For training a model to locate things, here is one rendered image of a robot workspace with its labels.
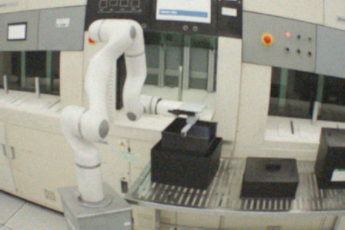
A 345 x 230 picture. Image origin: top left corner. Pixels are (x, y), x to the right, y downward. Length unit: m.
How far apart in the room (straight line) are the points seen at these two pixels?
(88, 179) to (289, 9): 1.32
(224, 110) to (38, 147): 1.29
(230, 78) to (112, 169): 0.90
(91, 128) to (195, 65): 1.67
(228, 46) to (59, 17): 1.01
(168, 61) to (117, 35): 1.55
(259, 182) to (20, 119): 1.69
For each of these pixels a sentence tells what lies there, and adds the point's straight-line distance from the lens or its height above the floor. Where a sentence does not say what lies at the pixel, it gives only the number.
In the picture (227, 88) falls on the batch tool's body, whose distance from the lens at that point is 2.09.
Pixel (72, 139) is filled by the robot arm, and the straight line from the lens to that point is 1.64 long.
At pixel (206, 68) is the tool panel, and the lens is 3.06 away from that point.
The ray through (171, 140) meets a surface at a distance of 1.85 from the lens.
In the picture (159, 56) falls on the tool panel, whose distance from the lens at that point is 3.07.
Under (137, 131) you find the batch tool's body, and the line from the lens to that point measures 2.32.
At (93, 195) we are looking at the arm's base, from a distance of 1.70.
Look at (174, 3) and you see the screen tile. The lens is 2.12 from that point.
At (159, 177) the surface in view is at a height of 0.80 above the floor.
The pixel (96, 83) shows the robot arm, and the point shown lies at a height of 1.28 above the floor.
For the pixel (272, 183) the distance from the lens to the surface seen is 1.78.
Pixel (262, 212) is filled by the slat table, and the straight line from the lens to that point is 1.72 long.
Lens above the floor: 1.68
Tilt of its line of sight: 17 degrees down
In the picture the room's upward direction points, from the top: 2 degrees clockwise
